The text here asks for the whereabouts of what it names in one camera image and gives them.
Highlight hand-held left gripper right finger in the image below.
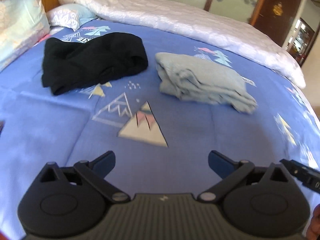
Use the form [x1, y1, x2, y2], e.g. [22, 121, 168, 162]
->
[197, 150, 292, 203]

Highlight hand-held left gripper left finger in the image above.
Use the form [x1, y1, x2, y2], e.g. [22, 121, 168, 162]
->
[39, 151, 131, 203]

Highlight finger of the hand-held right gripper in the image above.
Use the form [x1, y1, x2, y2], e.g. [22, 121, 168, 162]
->
[279, 158, 302, 179]

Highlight light grey pants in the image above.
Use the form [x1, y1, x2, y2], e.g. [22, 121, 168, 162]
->
[154, 52, 258, 114]

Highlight black pants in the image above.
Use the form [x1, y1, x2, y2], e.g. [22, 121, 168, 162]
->
[41, 32, 149, 96]

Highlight person's right hand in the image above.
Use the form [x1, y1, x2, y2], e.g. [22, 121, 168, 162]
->
[306, 204, 320, 240]

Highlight blue printed bed sheet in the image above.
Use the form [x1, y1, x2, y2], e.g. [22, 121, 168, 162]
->
[0, 20, 320, 240]

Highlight dark brown door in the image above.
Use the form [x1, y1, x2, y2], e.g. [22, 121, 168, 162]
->
[250, 0, 310, 48]

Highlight small floral pillow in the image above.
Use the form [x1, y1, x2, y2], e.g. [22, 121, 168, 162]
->
[46, 3, 98, 32]

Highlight white quilt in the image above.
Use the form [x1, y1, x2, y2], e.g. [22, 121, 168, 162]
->
[56, 0, 307, 89]

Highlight golden door ornament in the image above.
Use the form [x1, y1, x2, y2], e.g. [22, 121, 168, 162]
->
[272, 2, 284, 16]

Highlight large pale pillow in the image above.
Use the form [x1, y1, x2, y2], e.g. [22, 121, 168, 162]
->
[0, 0, 51, 72]

